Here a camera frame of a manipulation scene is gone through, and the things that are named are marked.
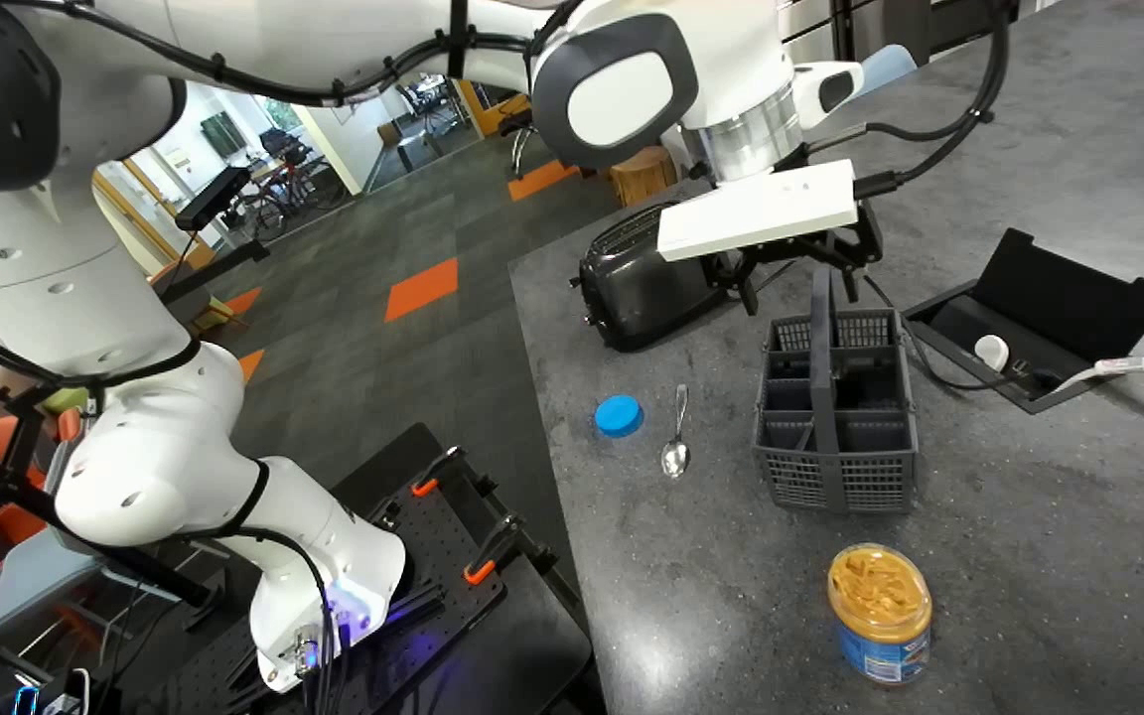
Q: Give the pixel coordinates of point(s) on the light blue chair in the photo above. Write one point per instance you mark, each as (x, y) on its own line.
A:
(893, 65)

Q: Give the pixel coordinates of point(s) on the black robot cart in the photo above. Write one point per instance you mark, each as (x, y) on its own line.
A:
(519, 649)

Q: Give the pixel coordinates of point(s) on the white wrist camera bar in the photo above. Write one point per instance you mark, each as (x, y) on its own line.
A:
(755, 212)

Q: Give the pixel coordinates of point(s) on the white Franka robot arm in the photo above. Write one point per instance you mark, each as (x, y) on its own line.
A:
(138, 463)

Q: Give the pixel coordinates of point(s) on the black toaster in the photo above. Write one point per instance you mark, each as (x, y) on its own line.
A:
(637, 298)

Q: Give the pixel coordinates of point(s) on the white round power plug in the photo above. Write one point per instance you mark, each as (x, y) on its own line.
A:
(995, 352)

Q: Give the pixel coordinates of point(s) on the orange-lidded blue can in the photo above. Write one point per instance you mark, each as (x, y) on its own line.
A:
(878, 610)

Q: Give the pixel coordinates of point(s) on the black orange bar clamp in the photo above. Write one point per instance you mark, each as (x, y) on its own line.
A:
(477, 575)
(424, 486)

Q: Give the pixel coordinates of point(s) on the round wooden stool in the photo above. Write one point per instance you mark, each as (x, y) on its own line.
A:
(644, 179)

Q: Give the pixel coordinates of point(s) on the silver spoon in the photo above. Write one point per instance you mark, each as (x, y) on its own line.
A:
(676, 460)

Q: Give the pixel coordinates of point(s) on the grey plastic cutlery holder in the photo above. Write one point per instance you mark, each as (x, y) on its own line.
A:
(834, 486)

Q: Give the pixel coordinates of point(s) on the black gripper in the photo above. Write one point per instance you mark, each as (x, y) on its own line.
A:
(796, 250)

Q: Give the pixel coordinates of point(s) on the blue plastic jar lid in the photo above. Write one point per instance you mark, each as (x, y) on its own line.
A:
(621, 418)

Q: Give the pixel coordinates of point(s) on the black counter outlet box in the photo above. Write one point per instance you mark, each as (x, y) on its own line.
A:
(1064, 298)

